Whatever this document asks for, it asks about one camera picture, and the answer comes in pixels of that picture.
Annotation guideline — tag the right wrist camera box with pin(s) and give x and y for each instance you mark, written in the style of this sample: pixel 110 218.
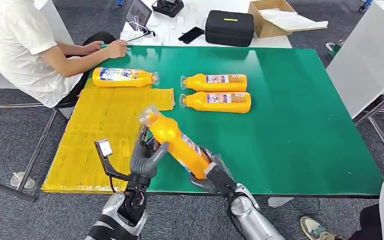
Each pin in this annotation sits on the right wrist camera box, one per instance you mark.
pixel 222 180

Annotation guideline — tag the cardboard box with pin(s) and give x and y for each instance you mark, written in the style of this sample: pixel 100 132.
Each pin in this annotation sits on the cardboard box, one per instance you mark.
pixel 266 28

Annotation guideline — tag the dark floor bar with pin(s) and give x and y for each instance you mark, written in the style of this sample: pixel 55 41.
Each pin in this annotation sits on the dark floor bar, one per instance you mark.
pixel 6 189

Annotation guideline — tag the person's left hand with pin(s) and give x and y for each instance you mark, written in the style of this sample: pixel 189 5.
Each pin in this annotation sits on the person's left hand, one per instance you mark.
pixel 92 47

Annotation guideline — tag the yellow sheet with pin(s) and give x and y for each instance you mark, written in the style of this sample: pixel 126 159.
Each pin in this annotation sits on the yellow sheet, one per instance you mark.
pixel 86 142

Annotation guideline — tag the grey tablet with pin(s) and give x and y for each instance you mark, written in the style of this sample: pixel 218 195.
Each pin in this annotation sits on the grey tablet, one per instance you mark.
pixel 139 12

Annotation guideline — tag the person's right hand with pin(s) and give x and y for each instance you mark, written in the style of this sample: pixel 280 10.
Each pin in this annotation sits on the person's right hand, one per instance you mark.
pixel 117 49

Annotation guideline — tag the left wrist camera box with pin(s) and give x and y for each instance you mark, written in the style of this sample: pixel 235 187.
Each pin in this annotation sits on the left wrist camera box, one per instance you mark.
pixel 105 148

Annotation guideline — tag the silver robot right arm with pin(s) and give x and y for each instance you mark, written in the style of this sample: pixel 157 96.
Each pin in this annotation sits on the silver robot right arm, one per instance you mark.
pixel 255 222

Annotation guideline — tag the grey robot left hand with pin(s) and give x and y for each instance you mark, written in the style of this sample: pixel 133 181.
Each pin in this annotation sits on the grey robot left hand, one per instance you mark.
pixel 144 164

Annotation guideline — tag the black zip case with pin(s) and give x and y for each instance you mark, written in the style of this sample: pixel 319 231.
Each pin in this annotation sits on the black zip case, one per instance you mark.
pixel 229 30

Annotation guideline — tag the person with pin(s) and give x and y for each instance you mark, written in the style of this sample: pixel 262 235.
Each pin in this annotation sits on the person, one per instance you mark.
pixel 16 49
pixel 374 222

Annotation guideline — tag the white table foot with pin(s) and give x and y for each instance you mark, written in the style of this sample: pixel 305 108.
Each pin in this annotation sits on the white table foot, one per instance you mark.
pixel 279 202

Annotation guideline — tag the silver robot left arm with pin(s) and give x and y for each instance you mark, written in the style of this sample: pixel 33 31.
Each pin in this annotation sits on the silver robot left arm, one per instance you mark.
pixel 110 212

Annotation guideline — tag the white side table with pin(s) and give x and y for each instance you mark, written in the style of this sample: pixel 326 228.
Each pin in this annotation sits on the white side table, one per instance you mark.
pixel 367 56

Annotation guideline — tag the black smartphone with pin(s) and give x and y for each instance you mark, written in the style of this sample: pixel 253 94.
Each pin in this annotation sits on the black smartphone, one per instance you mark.
pixel 191 35

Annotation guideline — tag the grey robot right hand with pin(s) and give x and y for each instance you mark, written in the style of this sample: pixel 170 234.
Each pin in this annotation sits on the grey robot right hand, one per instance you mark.
pixel 201 185

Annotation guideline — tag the person's hand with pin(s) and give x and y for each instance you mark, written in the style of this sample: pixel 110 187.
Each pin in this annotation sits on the person's hand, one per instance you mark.
pixel 117 49
pixel 92 47

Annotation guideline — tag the green table mat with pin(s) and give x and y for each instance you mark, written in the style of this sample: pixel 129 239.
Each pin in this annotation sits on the green table mat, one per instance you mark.
pixel 294 116

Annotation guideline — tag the white foam sheet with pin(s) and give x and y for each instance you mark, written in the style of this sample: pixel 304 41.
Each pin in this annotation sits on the white foam sheet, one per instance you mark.
pixel 294 21

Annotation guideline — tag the orange drink bottle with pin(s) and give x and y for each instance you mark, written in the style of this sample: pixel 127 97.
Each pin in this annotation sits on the orange drink bottle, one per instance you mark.
pixel 122 78
pixel 218 102
pixel 215 83
pixel 175 139

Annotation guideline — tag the clear plastic cup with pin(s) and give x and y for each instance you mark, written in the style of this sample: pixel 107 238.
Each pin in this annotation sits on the clear plastic cup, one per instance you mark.
pixel 21 181

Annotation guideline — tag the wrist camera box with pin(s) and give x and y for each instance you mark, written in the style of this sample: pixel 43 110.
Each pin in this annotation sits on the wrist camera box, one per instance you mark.
pixel 222 180
pixel 105 148

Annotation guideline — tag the metal table frame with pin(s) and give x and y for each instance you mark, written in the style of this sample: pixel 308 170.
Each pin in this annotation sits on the metal table frame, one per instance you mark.
pixel 10 107
pixel 382 137

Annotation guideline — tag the green tape dispenser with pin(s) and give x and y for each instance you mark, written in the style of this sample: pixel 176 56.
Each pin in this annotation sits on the green tape dispenser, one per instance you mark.
pixel 334 49

